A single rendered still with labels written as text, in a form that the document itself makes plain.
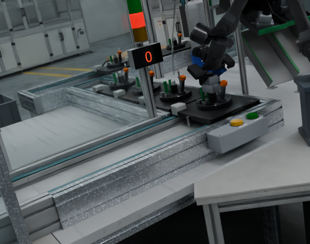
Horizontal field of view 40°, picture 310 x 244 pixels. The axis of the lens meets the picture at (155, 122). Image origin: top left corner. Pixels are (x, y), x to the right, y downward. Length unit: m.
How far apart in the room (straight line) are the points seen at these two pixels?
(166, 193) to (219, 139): 0.24
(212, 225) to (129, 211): 0.26
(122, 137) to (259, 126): 0.48
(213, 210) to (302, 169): 0.29
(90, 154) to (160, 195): 0.34
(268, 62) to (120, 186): 0.83
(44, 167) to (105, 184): 0.29
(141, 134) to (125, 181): 0.35
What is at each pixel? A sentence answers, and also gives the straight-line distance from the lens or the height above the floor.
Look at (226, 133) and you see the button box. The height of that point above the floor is 0.96.
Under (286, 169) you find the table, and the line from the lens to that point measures 1.34.
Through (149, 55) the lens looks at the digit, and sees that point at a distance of 1.58.
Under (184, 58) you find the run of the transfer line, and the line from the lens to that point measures 3.00.
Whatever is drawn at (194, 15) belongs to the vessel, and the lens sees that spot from 2.53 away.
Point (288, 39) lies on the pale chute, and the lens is 1.94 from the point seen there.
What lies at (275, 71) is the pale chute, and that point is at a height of 1.03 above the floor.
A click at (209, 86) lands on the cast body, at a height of 1.05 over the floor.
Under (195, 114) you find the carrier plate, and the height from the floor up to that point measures 0.97.
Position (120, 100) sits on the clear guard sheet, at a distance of 1.60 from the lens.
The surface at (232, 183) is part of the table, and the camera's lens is 1.29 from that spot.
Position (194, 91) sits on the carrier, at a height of 0.97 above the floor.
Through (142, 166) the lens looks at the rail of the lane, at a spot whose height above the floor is 0.94.
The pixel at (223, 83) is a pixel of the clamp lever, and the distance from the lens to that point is 1.56.
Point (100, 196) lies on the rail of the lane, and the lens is 1.26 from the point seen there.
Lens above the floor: 1.46
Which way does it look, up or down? 18 degrees down
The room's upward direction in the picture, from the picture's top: 11 degrees counter-clockwise
